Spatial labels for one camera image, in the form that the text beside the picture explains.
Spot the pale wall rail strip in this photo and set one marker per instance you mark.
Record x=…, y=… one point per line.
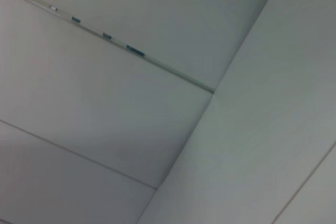
x=168, y=70

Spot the long dark object on rail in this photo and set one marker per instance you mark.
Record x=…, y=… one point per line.
x=135, y=51

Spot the small dark object on rail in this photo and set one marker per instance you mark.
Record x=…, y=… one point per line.
x=107, y=36
x=76, y=19

